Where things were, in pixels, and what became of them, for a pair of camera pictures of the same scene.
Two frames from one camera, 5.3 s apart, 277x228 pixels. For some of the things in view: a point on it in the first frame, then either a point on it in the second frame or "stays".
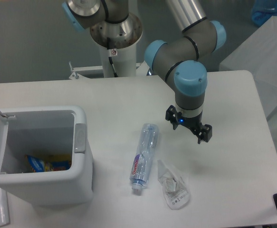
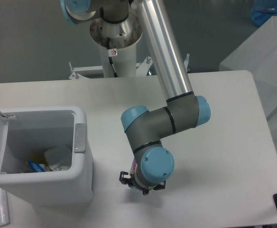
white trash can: x=45 y=130 stays
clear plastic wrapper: x=176 y=194 -> x=59 y=157
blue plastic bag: x=263 y=10 stays
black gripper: x=195 y=124 -> x=124 y=177
